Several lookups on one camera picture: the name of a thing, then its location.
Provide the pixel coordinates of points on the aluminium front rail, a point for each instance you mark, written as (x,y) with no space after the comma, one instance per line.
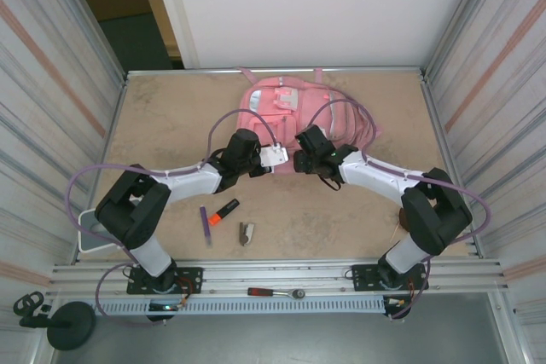
(273,272)

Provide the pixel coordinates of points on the aluminium back rail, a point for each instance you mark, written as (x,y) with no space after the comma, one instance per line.
(192,72)

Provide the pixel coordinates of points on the purple pen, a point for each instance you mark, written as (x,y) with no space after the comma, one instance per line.
(206,225)

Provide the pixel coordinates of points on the white door frame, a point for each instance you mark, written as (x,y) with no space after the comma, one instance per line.
(172,10)

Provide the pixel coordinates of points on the pink backpack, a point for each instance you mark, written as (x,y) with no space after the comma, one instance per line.
(345,125)

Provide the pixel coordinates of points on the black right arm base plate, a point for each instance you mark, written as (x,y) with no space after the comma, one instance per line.
(362,276)

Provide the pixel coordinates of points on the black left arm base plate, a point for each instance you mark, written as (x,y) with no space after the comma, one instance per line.
(187,276)

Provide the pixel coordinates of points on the small circuit board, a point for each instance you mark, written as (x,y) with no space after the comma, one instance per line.
(399,303)
(164,307)

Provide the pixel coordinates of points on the dark brown lump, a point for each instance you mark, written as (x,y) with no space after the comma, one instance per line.
(403,219)

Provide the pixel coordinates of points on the orange black highlighter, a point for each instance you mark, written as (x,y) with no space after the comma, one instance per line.
(222,214)

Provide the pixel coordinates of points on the small silver brown stapler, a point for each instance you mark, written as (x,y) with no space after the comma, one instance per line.
(246,234)

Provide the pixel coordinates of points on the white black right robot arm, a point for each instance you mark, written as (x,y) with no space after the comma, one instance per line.
(375,176)

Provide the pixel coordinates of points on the aluminium rail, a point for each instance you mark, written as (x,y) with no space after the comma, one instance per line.
(273,272)
(192,72)

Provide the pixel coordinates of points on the black round base stand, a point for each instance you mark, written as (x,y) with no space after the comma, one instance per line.
(70,325)

